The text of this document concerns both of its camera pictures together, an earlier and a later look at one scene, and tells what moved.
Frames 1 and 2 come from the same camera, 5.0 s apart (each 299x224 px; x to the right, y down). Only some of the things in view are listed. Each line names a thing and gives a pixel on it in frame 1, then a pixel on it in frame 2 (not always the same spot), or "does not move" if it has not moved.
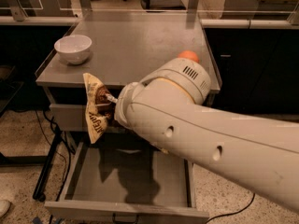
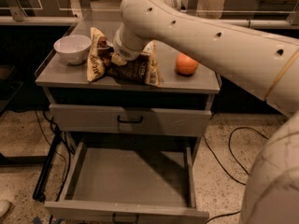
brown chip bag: [100, 106] to [144, 69]
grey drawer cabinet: [120, 179] does not move
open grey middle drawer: [121, 178] does not move
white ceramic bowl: [74, 49] does not move
